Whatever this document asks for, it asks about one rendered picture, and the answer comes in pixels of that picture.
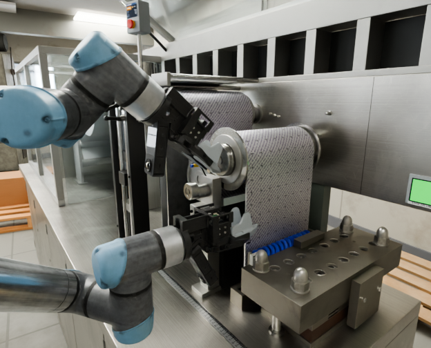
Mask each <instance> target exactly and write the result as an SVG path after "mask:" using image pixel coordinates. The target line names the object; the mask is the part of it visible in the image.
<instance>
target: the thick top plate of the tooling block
mask: <svg viewBox="0 0 431 348"><path fill-rule="evenodd" d="M339 229H340V226H338V227H336V228H334V229H332V230H329V231H327V232H325V237H324V239H323V240H320V241H318V242H315V243H313V244H311V245H309V246H306V247H304V248H302V249H300V248H298V247H297V246H291V247H289V248H287V249H284V250H282V251H279V252H277V253H275V254H273V255H270V256H268V261H269V272H268V273H256V272H255V271H254V270H253V266H251V265H250V264H248V265H247V266H244V267H242V275H241V292H243V293H244V294H245V295H246V296H248V297H249V298H251V299H252V300H253V301H254V302H256V303H257V304H258V305H260V306H261V307H262V308H264V309H265V310H267V311H268V312H269V313H270V314H272V315H273V316H275V317H276V318H277V319H279V320H280V321H281V322H283V323H284V324H285V325H287V326H288V327H289V328H290V329H292V330H293V331H295V332H296V333H297V334H301V333H302V332H304V331H305V330H306V329H308V328H310V327H311V326H312V325H314V324H315V323H317V322H318V321H319V320H321V319H323V318H324V317H325V316H327V315H328V314H330V313H331V312H333V311H334V310H335V309H337V308H339V307H340V306H341V305H343V304H344V303H346V302H347V301H348V300H349V296H350V290H351V284H352V279H354V278H355V277H357V276H359V275H360V274H362V273H363V272H365V271H367V270H368V269H370V268H371V267H373V266H374V265H377V266H380V267H382V268H384V273H383V276H384V275H386V274H387V273H389V272H390V271H392V270H393V269H395V268H396V267H398V266H399V263H400V258H401V250H402V246H403V245H402V244H400V243H398V242H394V241H391V240H389V246H378V245H375V244H374V243H373V240H374V234H372V233H368V232H366V231H362V230H360V229H356V228H354V227H353V231H354V232H353V233H342V232H340V231H339ZM298 267H303V268H304V269H306V271H307V273H308V280H309V293H307V294H304V295H300V294H297V293H294V292H293V291H292V290H291V289H290V285H291V278H292V277H293V276H294V271H295V270H296V269H297V268H298Z"/></svg>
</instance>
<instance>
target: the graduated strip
mask: <svg viewBox="0 0 431 348"><path fill-rule="evenodd" d="M157 272H158V273H159V274H160V275H161V276H162V277H163V278H164V279H165V280H166V281H167V282H168V283H169V284H170V285H171V286H172V287H173V288H174V289H175V290H176V291H177V292H178V293H179V294H180V295H181V296H182V297H183V298H184V299H185V300H186V301H187V302H188V303H189V304H190V305H191V306H192V307H193V308H194V309H195V310H196V311H197V312H198V313H199V314H200V315H201V316H202V317H203V318H204V319H205V320H206V321H207V322H208V323H209V324H210V325H211V326H212V327H213V328H214V329H215V330H216V331H217V332H218V333H219V334H220V335H221V336H222V337H223V338H224V339H225V340H226V341H227V342H228V343H229V344H230V345H231V346H232V347H233V348H247V347H246V346H245V345H244V344H242V343H241V342H240V341H239V340H238V339H237V338H236V337H235V336H234V335H233V334H232V333H231V332H230V331H229V330H228V329H227V328H226V327H225V326H224V325H223V324H222V323H221V322H219V321H218V320H217V319H216V318H215V317H214V316H213V315H212V314H211V313H210V312H209V311H207V310H206V309H205V308H204V307H203V306H202V305H201V304H200V303H199V302H198V301H197V300H196V299H195V298H194V297H193V296H192V295H191V294H190V293H189V292H188V291H187V290H186V289H185V288H183V287H182V286H181V285H180V284H179V283H178V282H177V281H176V280H175V279H174V278H173V277H172V276H170V275H169V274H168V273H167V272H166V271H165V270H164V269H163V270H160V271H157Z"/></svg>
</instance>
